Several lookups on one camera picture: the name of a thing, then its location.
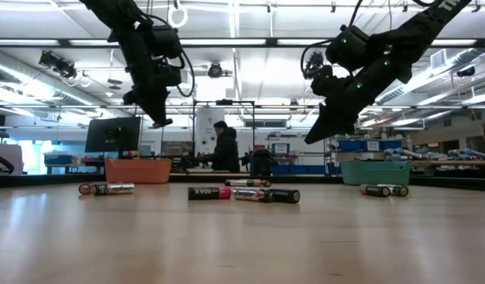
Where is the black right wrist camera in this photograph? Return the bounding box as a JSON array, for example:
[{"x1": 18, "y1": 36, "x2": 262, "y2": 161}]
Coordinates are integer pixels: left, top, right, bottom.
[{"x1": 311, "y1": 65, "x2": 334, "y2": 98}]

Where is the white column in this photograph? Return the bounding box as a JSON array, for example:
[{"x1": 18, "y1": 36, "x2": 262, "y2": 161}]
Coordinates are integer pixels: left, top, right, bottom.
[{"x1": 195, "y1": 106, "x2": 226, "y2": 155}]

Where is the person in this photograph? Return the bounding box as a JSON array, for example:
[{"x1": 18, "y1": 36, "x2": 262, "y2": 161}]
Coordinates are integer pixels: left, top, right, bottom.
[{"x1": 201, "y1": 120, "x2": 241, "y2": 174}]

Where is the white ceiling vent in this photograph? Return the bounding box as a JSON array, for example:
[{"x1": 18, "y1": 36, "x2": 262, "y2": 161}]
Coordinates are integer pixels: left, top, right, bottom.
[{"x1": 430, "y1": 48, "x2": 448, "y2": 71}]

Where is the white cable ring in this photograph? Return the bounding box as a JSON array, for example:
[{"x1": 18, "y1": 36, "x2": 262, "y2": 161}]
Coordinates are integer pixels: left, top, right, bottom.
[{"x1": 166, "y1": 0, "x2": 189, "y2": 29}]

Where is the metal shelf rack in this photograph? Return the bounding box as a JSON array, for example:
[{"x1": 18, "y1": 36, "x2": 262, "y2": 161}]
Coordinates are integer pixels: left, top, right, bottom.
[{"x1": 323, "y1": 133, "x2": 340, "y2": 177}]

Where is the teal plastic bin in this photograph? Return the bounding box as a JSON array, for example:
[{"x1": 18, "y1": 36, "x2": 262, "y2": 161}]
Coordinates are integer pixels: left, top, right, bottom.
[{"x1": 339, "y1": 159, "x2": 412, "y2": 186}]

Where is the black office chair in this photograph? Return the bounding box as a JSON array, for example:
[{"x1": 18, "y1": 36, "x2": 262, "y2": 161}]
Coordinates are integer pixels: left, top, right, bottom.
[{"x1": 249, "y1": 148, "x2": 278, "y2": 177}]

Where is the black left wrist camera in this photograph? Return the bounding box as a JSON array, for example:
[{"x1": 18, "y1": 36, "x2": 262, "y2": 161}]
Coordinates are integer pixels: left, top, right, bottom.
[{"x1": 155, "y1": 62, "x2": 183, "y2": 88}]

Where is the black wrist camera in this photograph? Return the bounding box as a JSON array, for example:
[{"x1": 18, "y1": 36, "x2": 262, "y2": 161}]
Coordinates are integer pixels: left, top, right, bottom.
[
  {"x1": 311, "y1": 65, "x2": 334, "y2": 98},
  {"x1": 155, "y1": 62, "x2": 183, "y2": 88}
]

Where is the black aluminium extrusion frame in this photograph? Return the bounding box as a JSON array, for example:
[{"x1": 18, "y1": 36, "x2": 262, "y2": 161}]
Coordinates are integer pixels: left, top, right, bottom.
[{"x1": 0, "y1": 172, "x2": 485, "y2": 192}]

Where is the row of blue crates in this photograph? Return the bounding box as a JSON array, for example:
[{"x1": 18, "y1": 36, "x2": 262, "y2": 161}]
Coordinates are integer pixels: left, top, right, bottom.
[{"x1": 270, "y1": 164, "x2": 326, "y2": 176}]

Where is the blue plastic crate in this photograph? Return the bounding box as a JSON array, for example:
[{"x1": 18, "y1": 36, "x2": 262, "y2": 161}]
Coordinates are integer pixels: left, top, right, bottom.
[{"x1": 43, "y1": 152, "x2": 75, "y2": 166}]

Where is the wooden workbench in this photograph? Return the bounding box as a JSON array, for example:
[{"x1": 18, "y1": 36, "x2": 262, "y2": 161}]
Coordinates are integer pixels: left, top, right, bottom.
[{"x1": 411, "y1": 159, "x2": 485, "y2": 168}]

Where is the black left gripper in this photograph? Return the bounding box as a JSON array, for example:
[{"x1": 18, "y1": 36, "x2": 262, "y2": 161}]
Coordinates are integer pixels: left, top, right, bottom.
[{"x1": 122, "y1": 54, "x2": 174, "y2": 128}]

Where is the black hanging camera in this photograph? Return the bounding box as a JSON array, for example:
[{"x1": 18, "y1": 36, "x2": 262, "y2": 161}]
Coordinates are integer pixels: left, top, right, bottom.
[{"x1": 303, "y1": 50, "x2": 326, "y2": 80}]

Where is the black overhead crossbeam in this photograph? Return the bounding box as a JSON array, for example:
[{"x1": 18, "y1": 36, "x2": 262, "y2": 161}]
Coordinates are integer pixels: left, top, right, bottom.
[{"x1": 0, "y1": 37, "x2": 485, "y2": 49}]

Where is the black monitor on stand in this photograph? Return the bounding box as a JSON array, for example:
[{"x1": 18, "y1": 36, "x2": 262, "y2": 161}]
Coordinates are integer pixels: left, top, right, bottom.
[{"x1": 84, "y1": 116, "x2": 143, "y2": 159}]

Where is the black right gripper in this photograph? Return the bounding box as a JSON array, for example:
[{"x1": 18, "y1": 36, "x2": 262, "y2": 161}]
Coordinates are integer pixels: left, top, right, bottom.
[{"x1": 304, "y1": 73, "x2": 385, "y2": 144}]

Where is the orange plastic bin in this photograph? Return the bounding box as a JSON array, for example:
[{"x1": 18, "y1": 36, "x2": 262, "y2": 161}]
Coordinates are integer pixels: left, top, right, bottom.
[{"x1": 103, "y1": 157, "x2": 173, "y2": 185}]

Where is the round black ceiling fixture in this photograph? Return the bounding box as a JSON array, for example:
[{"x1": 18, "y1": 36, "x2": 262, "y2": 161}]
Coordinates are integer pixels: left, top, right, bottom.
[{"x1": 207, "y1": 62, "x2": 224, "y2": 79}]

